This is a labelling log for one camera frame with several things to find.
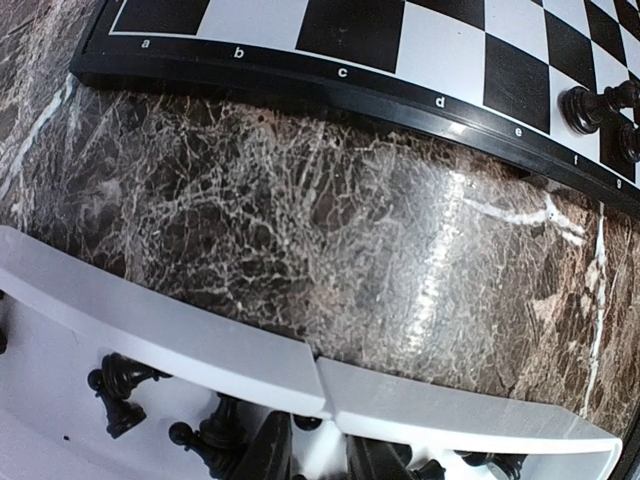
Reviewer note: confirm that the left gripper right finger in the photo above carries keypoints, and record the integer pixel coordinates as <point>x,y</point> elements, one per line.
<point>373,459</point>

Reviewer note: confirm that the white plastic tray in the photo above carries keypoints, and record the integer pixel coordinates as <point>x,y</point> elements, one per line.
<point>282,374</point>

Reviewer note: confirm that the black chess piece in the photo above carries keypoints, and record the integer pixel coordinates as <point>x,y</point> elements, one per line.
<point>627,143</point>

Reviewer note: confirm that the black pawn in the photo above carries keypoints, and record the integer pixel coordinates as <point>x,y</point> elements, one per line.
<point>584,110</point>

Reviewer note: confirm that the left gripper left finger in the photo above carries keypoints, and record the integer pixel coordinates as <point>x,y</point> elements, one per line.
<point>269,456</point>

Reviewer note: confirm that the black white chess board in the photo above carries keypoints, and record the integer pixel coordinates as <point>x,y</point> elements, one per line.
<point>485,74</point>

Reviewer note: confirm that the black chess pieces pile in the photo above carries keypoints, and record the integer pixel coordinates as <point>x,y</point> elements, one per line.
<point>71,409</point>

